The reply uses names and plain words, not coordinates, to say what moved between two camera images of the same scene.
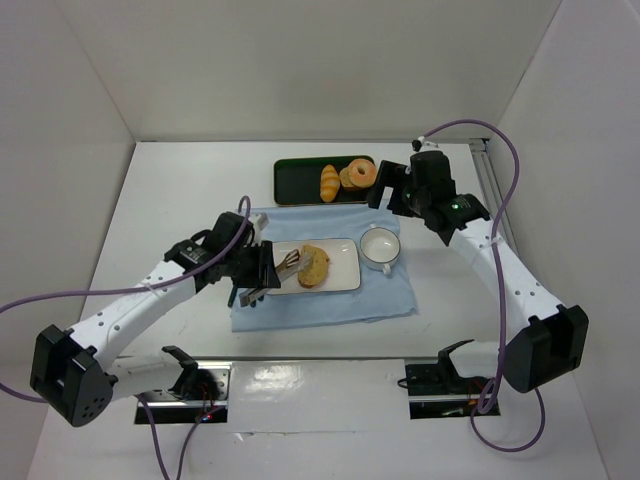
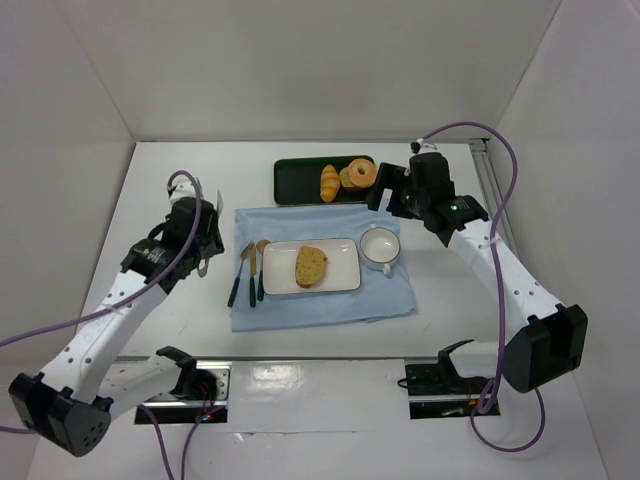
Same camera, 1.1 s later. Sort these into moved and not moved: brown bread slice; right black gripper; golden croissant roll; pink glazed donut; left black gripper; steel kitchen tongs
Moved: left black gripper; steel kitchen tongs
Not moved: pink glazed donut; right black gripper; golden croissant roll; brown bread slice
